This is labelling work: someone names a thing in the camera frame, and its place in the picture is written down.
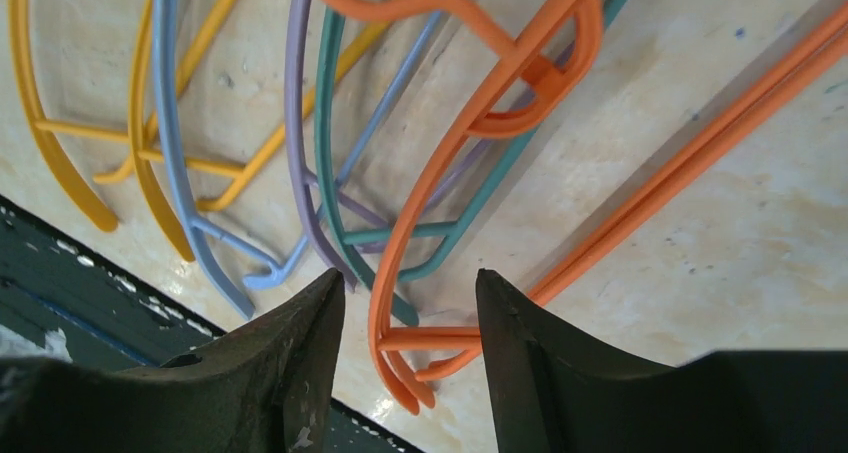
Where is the orange plastic hanger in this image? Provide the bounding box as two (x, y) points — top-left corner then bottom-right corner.
(323, 0), (847, 414)

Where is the lilac plastic hanger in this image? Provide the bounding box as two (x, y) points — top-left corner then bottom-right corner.
(284, 0), (535, 287)

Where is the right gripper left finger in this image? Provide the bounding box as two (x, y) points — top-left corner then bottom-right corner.
(1, 269), (345, 452)

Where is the teal plastic hanger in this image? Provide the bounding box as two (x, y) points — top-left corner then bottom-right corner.
(313, 0), (628, 327)

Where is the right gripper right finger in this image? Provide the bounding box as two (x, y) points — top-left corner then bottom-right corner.
(475, 269), (847, 452)

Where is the light blue plastic hanger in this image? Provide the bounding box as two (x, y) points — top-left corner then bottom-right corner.
(151, 0), (472, 321)

